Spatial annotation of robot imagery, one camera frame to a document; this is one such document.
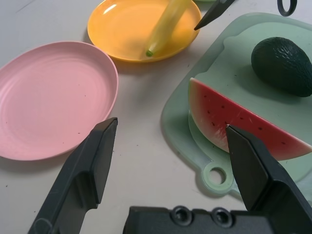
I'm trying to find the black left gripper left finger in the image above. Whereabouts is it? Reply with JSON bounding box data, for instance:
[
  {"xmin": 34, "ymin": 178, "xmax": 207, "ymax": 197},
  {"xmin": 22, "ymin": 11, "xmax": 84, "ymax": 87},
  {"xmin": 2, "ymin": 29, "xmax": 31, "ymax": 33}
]
[{"xmin": 28, "ymin": 117, "xmax": 119, "ymax": 234}]

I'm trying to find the pink plastic plate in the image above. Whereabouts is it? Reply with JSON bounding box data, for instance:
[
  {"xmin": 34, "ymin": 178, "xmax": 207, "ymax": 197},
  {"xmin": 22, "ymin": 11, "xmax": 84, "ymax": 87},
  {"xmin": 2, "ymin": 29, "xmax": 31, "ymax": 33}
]
[{"xmin": 0, "ymin": 40, "xmax": 119, "ymax": 161}]

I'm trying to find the yellow toy banana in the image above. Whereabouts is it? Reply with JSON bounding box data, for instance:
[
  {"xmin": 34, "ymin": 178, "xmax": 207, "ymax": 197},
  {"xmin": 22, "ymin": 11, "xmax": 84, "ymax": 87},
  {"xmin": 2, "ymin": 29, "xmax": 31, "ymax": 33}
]
[{"xmin": 145, "ymin": 0, "xmax": 193, "ymax": 58}]

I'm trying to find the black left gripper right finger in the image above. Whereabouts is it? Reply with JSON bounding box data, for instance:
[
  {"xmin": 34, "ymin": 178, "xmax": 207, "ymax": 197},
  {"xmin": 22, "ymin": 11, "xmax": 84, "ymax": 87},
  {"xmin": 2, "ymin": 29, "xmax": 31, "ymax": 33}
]
[{"xmin": 225, "ymin": 124, "xmax": 312, "ymax": 234}]

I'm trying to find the dark green toy avocado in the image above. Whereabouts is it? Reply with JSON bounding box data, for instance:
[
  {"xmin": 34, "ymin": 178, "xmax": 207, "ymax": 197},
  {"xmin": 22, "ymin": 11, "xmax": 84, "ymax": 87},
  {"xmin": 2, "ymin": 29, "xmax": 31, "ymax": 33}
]
[{"xmin": 251, "ymin": 37, "xmax": 312, "ymax": 98}]

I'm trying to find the green silicone cutting mat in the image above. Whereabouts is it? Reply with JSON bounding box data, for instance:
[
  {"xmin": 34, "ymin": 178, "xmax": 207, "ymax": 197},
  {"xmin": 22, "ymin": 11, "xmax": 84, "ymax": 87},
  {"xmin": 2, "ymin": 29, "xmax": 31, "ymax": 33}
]
[{"xmin": 160, "ymin": 12, "xmax": 312, "ymax": 205}]

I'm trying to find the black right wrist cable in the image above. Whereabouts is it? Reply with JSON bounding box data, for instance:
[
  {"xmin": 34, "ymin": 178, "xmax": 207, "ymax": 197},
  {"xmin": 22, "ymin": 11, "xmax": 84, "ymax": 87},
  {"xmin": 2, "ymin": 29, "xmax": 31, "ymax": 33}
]
[{"xmin": 277, "ymin": 0, "xmax": 298, "ymax": 17}]

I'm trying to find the red toy watermelon slice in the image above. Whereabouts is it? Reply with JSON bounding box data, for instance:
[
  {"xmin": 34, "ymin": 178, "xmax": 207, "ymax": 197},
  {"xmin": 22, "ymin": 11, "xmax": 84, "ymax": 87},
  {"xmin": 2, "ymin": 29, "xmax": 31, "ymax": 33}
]
[{"xmin": 188, "ymin": 77, "xmax": 312, "ymax": 161}]

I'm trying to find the yellow plastic plate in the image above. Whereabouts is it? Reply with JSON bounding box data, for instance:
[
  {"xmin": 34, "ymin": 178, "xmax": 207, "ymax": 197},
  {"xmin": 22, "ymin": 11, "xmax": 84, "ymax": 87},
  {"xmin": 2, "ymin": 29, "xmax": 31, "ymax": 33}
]
[{"xmin": 87, "ymin": 0, "xmax": 202, "ymax": 63}]

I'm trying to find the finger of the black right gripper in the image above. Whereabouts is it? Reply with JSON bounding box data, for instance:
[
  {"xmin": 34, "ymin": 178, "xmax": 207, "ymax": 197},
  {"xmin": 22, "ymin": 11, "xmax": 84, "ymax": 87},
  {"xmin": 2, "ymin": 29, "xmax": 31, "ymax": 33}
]
[{"xmin": 194, "ymin": 0, "xmax": 236, "ymax": 31}]

